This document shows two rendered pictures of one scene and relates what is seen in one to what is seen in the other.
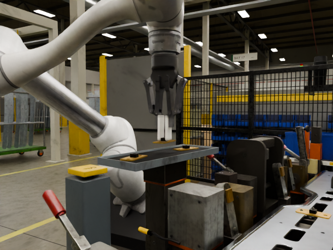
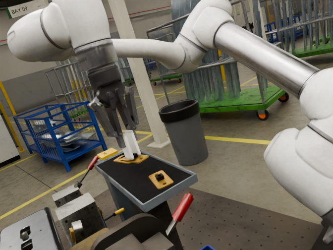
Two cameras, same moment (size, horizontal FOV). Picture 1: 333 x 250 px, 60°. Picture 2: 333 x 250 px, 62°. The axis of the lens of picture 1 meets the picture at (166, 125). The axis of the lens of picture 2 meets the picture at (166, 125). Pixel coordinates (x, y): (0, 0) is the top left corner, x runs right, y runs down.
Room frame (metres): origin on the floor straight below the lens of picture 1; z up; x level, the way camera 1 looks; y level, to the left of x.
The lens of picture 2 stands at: (1.20, -0.58, 1.44)
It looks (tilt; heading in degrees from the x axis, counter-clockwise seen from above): 15 degrees down; 115
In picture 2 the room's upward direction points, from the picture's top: 17 degrees counter-clockwise
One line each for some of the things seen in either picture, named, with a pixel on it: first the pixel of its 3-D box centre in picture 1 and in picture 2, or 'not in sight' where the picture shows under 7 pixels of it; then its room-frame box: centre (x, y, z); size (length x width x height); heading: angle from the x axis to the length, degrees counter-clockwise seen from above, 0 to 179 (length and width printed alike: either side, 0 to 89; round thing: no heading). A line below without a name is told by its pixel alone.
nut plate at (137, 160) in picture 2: (164, 139); (133, 156); (0.82, 0.01, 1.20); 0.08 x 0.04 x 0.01; 155
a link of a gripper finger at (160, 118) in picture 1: (160, 127); (132, 142); (0.82, 0.02, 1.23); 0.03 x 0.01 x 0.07; 155
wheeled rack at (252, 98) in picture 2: not in sight; (217, 64); (0.26, 4.21, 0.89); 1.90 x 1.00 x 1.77; 157
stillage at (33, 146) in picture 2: not in sight; (45, 130); (-3.76, 3.97, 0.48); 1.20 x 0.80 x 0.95; 150
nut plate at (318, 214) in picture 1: (312, 211); not in sight; (0.78, -0.40, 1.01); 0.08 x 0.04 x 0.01; 50
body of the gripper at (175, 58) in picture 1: (164, 71); (108, 86); (0.82, 0.01, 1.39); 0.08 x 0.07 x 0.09; 65
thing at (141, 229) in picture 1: (158, 235); (106, 218); (0.64, 0.02, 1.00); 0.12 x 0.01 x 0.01; 51
